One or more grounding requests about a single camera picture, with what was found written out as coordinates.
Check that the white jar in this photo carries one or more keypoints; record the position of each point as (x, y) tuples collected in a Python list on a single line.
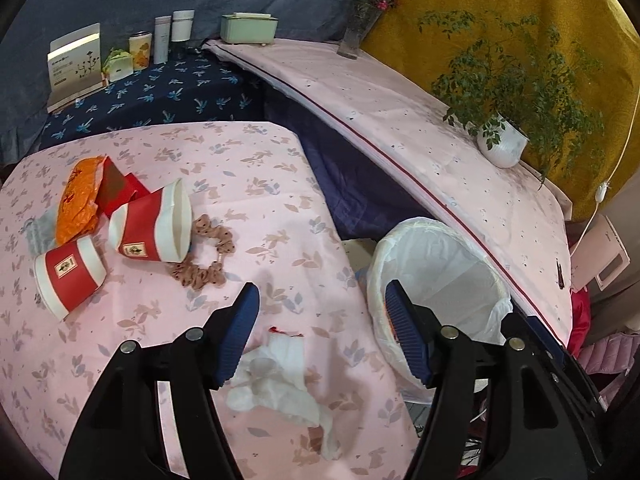
[(181, 25)]

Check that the pink rabbit print tablecloth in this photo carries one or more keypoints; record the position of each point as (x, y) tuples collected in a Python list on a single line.
[(253, 178)]

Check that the pink brown scrunchie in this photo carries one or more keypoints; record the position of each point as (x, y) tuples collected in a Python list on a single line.
[(211, 244)]

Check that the white open book box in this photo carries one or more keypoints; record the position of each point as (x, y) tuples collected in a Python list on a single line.
[(74, 66)]

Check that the orange printed plastic bag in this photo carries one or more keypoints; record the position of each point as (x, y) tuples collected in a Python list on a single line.
[(78, 212)]

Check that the tall white bottle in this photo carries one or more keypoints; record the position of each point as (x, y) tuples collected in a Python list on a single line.
[(161, 36)]

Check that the red gold box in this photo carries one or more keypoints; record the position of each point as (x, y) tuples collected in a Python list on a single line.
[(117, 189)]

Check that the pink quilted jacket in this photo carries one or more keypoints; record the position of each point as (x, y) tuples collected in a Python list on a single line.
[(607, 363)]

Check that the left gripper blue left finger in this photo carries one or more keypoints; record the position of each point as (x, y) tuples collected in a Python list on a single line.
[(201, 360)]

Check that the grey drawstring pouch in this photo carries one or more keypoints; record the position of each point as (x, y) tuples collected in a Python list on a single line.
[(40, 233)]

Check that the yellow curtain backdrop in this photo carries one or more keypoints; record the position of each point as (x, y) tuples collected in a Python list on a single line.
[(601, 26)]

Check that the green white small packet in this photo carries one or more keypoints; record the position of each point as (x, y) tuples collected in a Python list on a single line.
[(119, 64)]

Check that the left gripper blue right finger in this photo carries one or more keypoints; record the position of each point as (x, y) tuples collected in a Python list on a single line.
[(442, 358)]

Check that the small orange printed can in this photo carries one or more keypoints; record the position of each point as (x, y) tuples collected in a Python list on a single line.
[(140, 45)]

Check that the pink dotted shelf cloth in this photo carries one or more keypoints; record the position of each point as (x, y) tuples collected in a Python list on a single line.
[(505, 212)]

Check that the glass vase with pink flowers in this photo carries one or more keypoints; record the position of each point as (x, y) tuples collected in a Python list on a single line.
[(362, 16)]

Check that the white lined trash bin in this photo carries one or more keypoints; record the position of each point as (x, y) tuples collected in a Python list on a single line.
[(439, 270)]

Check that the mint green box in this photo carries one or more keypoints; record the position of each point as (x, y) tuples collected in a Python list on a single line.
[(248, 28)]

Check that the navy floral cloth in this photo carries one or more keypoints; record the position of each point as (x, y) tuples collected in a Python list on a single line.
[(198, 88)]

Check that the red garment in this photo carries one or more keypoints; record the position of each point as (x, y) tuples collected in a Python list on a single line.
[(581, 320)]

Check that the red white paper cup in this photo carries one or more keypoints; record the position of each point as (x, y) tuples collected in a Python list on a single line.
[(68, 275), (155, 227)]

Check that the white tissue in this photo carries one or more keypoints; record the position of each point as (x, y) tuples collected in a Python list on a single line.
[(273, 376)]

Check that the black clip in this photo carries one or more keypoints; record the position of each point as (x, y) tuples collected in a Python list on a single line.
[(560, 275)]

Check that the green plant in white pot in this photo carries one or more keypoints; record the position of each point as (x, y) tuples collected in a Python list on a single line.
[(521, 74)]

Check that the blue curtain backdrop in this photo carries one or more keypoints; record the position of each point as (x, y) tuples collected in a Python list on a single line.
[(25, 44)]

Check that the pink white appliance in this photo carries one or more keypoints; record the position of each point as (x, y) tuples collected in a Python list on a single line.
[(600, 256)]

